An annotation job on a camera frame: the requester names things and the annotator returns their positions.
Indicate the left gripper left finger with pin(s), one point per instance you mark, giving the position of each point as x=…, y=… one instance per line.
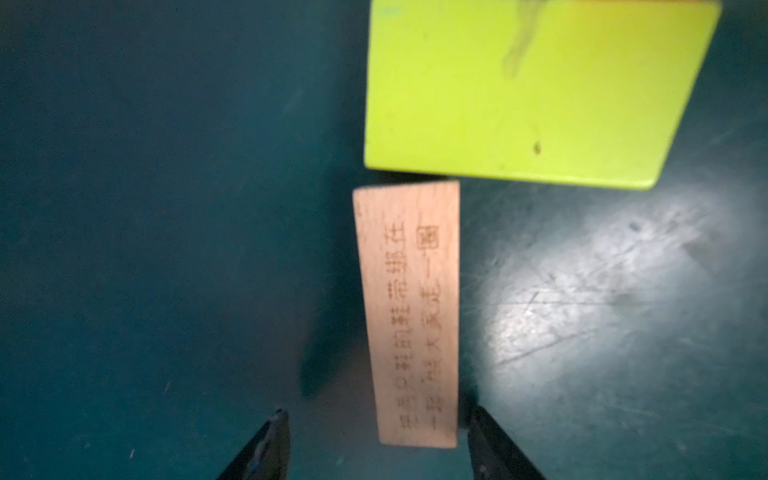
x=266, y=456

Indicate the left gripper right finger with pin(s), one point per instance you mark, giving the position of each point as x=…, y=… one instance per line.
x=493, y=454

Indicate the lime green rectangular block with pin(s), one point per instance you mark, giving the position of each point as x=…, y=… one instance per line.
x=586, y=93

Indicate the natural wood block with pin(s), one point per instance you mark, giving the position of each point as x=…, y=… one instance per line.
x=408, y=244

